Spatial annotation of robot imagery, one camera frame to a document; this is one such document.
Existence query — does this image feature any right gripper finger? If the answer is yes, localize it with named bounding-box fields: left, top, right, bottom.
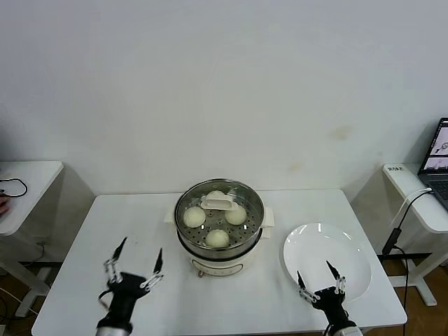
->
left=325, top=260, right=347, bottom=295
left=296, top=269, right=321, bottom=304

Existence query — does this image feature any white laptop side table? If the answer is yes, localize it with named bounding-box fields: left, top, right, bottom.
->
left=380, top=162, right=448, bottom=307

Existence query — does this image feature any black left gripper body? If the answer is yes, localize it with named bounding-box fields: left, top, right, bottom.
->
left=107, top=272, right=147, bottom=323

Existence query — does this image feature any white laptop cable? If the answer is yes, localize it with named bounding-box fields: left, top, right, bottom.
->
left=391, top=187, right=432, bottom=228

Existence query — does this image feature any black cable with adapter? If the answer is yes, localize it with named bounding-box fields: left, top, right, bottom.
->
left=381, top=190, right=431, bottom=336

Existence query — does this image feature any perforated steel steamer basket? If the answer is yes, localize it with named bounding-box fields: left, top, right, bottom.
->
left=163, top=178, right=274, bottom=253

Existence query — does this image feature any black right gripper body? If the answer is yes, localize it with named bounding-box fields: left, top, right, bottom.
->
left=311, top=286, right=351, bottom=327

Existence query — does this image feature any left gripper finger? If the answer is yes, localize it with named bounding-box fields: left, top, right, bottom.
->
left=139, top=248, right=165, bottom=290
left=103, top=237, right=128, bottom=284

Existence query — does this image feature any looped black cable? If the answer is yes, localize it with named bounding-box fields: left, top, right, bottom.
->
left=0, top=178, right=29, bottom=200

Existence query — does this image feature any white round plate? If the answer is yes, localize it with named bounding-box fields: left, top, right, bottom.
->
left=282, top=223, right=372, bottom=304

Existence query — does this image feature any white cable side table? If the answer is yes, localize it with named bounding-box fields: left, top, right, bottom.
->
left=0, top=160, right=66, bottom=318

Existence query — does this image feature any dark open laptop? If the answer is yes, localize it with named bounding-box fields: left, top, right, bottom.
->
left=418, top=117, right=448, bottom=213

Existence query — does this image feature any glass pot lid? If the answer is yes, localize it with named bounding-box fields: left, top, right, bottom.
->
left=174, top=177, right=265, bottom=248

